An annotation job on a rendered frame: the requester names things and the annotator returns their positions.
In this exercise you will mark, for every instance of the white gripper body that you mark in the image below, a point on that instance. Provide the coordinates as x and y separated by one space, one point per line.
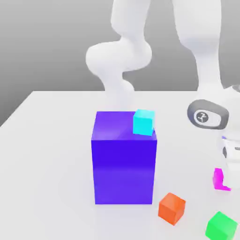
233 174

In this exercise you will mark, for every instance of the small magenta cube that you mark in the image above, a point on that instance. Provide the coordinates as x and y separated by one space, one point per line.
217 178

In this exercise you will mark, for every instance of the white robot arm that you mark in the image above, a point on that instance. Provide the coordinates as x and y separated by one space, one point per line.
120 56

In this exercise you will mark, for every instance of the small green cube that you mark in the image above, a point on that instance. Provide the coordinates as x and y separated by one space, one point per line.
220 226

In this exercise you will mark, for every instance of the small orange cube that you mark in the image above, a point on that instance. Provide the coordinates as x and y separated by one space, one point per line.
171 209

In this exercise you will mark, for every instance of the small cyan cube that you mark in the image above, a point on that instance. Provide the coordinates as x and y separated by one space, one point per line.
143 123

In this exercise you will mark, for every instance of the large purple box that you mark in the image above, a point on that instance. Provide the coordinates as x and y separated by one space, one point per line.
123 168

